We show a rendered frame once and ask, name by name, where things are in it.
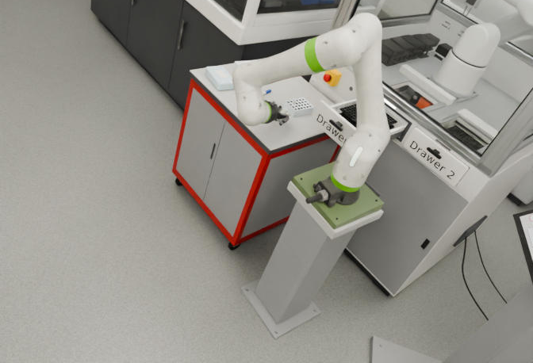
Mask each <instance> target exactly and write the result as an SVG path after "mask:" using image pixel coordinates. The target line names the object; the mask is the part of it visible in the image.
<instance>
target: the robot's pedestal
mask: <svg viewBox="0 0 533 363"><path fill-rule="evenodd" d="M287 189H288V190H289V191H290V192H291V193H292V194H293V196H294V197H295V198H296V199H297V202H296V204H295V206H294V208H293V211H292V212H291V214H290V217H289V219H288V221H287V223H286V225H285V228H284V230H283V232H282V234H281V236H280V238H279V240H278V243H277V245H276V247H275V248H274V252H273V254H272V255H271V257H270V260H269V262H268V264H267V266H266V268H265V270H264V272H263V275H262V277H261V278H260V279H258V280H257V281H253V282H251V283H250V284H248V285H245V286H243V287H241V288H240V290H241V292H242V293H243V294H244V296H245V297H246V299H247V301H248V302H249V304H250V305H251V306H252V307H253V309H254V310H255V312H256V314H257V315H258V317H259V318H260V319H261V321H262V322H263V324H264V326H265V327H266V328H267V330H268V331H269V332H270V334H271V336H272V337H273V339H274V340H275V339H277V338H280V337H281V336H283V335H284V334H286V333H288V332H290V331H291V330H293V329H295V328H297V327H299V326H300V325H302V324H303V323H306V322H308V321H309V320H310V319H313V318H315V317H316V316H318V315H320V314H321V311H320V310H319V308H318V307H317V306H316V305H315V304H314V302H313V299H314V297H315V296H316V294H317V293H318V291H319V290H320V287H321V286H322V284H323V283H324V281H325V280H326V278H327V276H328V275H329V274H330V272H331V270H332V268H333V266H334V265H335V264H336V262H337V260H338V259H339V257H340V255H341V254H342V253H343V250H344V249H345V247H346V246H347V244H348V243H349V241H350V240H351V237H352V236H353V234H354V233H355V231H356V230H357V228H359V227H361V226H363V225H366V224H368V223H370V222H373V221H375V220H377V219H380V217H381V216H382V214H383V211H382V210H381V209H380V210H379V211H377V212H374V213H372V214H370V215H368V216H365V217H363V218H361V219H359V220H356V221H354V222H351V223H349V224H346V225H344V226H342V227H339V228H336V229H335V230H334V229H333V228H332V227H331V226H330V224H329V223H328V222H327V221H326V220H325V219H324V217H323V216H322V215H321V214H320V213H319V212H318V211H317V210H316V209H315V208H314V207H313V206H312V204H311V203H310V204H307V203H306V201H305V199H306V198H305V196H304V195H303V194H302V193H301V192H300V191H299V189H298V188H297V187H296V186H295V185H294V184H293V183H292V182H291V181H290V183H289V185H288V187H287Z"/></svg>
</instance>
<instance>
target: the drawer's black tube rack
mask: <svg viewBox="0 0 533 363"><path fill-rule="evenodd" d="M344 109H345V110H347V111H348V112H349V113H350V114H351V115H352V116H353V117H354V118H356V120H357V107H356V104H354V105H349V106H347V107H344ZM339 114H340V115H341V116H342V117H343V118H345V119H346V120H347V121H348V122H350V123H351V124H352V125H353V126H354V127H357V124H356V123H355V122H354V121H353V120H352V119H351V118H350V117H348V116H347V115H346V114H345V113H339ZM386 116H387V121H388V125H389V130H390V129H393V128H394V126H393V124H395V123H397V121H396V120H394V119H393V118H392V117H391V116H390V115H389V114H388V113H387V114H386Z"/></svg>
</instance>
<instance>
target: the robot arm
mask: <svg viewBox="0 0 533 363"><path fill-rule="evenodd" d="M350 65H352V68H353V73H354V79H355V93H356V107H357V127H356V131H355V132H354V133H353V134H352V136H350V137H349V138H348V139H347V140H346V141H345V142H344V144H343V146H342V149H341V151H340V153H339V155H338V157H337V159H336V162H335V164H334V166H333V167H332V173H331V175H330V176H327V177H326V178H325V179H324V180H322V181H319V182H317V183H315V184H313V188H314V192H316V193H317V195H315V196H312V197H308V198H306V199H305V201H306V203H307V204H310V203H313V202H315V201H323V202H324V203H325V204H327V205H328V206H329V208H331V207H334V206H335V204H336V203H337V204H341V205H351V204H354V203H355V202H356V201H357V200H358V199H359V196H360V192H359V189H360V187H361V186H362V185H363V184H364V182H365V180H366V179H367V177H368V175H369V173H370V171H371V170H372V168H373V166H374V164H375V163H376V162H377V160H378V158H379V157H380V155H381V154H382V152H383V151H384V150H385V148H386V146H387V145H388V143H389V141H390V130H389V125H388V121H387V116H386V112H385V102H384V97H383V89H382V24H381V22H380V21H379V19H378V18H377V17H375V16H374V15H373V14H371V13H359V14H357V15H355V16H353V18H352V19H350V20H349V22H348V23H346V24H345V25H344V26H342V27H340V28H338V29H335V30H332V31H330V32H326V33H325V34H322V35H320V36H317V37H315V38H312V39H308V40H306V41H305V42H303V43H301V44H299V45H297V46H295V47H293V48H291V49H289V50H287V51H284V52H281V53H279V54H277V55H273V56H271V57H268V58H265V59H260V60H257V61H254V62H250V63H241V64H240V65H238V66H237V67H236V68H235V69H234V71H233V72H232V82H233V85H234V89H235V93H236V104H237V115H238V117H239V119H240V121H241V122H242V123H243V124H245V125H247V126H256V125H258V124H269V123H270V122H272V121H274V120H275V121H278V123H279V124H280V125H281V126H282V125H283V124H284V123H286V122H287V121H288V120H289V117H290V115H291V114H292V113H286V111H287V110H288V109H282V107H281V106H279V107H278V105H277V104H275V101H272V102H271V101H267V100H265V101H264V100H263V93H262V88H261V87H262V86H265V85H269V84H271V83H274V82H278V81H281V80H284V79H288V78H294V77H299V76H304V75H315V74H319V73H320V72H323V71H330V70H334V69H337V68H341V67H346V66H350Z"/></svg>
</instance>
